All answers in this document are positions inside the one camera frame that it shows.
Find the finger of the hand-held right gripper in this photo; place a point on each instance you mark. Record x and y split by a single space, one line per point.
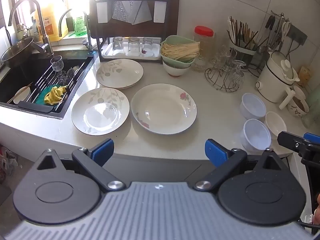
291 142
312 138

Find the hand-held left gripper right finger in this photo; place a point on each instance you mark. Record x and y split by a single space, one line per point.
215 153

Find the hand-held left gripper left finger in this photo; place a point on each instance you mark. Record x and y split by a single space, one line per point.
103 151

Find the white ceramic bowl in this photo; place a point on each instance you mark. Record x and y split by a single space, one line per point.
275 125

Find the pale blue plastic bowl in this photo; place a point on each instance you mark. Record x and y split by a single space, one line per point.
255 135
253 105

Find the white leaf print plate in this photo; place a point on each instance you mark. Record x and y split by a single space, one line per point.
120 73
100 111

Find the white rose print plate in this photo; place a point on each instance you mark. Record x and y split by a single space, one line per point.
163 108

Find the person's right hand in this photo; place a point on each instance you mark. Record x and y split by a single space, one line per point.
318 212

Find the green glass container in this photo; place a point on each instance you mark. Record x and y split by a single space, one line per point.
314 105

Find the printed mug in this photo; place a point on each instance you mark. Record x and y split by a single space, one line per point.
298 105

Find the yellow sponge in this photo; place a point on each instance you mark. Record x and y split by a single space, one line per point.
304 76

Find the white electric pot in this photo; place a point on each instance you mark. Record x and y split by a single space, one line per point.
272 80

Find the yellow cloth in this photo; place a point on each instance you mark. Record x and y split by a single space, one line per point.
56 95

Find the cut crystal glass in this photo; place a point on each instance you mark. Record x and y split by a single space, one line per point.
238 76

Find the teal scrub mat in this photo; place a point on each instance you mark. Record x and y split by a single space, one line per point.
41 98

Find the steel wool scrubber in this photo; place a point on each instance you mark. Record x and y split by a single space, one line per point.
66 77

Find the dish brush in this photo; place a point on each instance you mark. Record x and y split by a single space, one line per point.
78 68

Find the white footed bowl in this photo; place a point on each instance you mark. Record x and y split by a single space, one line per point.
175 71

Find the black sink drain rack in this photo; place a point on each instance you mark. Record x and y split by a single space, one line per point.
47 78

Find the green bowl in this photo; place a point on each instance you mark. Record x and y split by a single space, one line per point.
175 64

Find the pile of cloth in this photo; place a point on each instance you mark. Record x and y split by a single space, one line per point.
6 162

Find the white tray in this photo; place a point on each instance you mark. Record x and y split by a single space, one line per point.
107 52

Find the white rice bowl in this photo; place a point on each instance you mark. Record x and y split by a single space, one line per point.
21 96

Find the crystal goblet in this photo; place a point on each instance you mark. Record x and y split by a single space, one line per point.
57 63

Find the green white chopstick holder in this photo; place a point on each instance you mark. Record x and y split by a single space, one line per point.
243 52

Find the black kitchen rack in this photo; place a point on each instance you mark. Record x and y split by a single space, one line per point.
102 47

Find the clear drinking glass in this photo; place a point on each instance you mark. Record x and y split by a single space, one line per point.
133 45
147 46
118 45

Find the dried noodles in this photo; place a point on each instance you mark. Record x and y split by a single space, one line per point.
180 51

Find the black kitchen sink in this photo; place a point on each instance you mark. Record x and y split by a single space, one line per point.
17 80

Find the kitchen scissors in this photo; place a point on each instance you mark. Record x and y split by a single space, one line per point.
286 28

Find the small chrome faucet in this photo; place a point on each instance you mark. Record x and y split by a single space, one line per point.
89 37

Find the red lid plastic jar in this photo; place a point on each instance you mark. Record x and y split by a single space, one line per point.
204 36

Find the bundle of chopsticks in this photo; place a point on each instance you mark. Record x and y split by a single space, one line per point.
240 33

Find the green colander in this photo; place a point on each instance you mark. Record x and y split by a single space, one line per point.
175 38

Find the tall steel faucet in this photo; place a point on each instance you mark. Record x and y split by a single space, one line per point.
47 42

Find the green detergent bottle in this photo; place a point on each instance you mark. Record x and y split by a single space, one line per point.
80 25

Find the white utensil holder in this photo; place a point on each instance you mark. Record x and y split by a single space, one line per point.
160 12
103 12

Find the yellow oil bottle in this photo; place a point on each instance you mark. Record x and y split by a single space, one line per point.
51 17

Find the grey cleaver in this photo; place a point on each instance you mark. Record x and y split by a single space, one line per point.
142 12

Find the hammered steel cleaver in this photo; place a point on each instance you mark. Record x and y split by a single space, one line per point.
122 7

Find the dark wooden cutting board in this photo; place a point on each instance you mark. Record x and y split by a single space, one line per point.
172 10

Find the wall hook rail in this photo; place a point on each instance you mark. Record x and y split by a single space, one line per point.
296 33

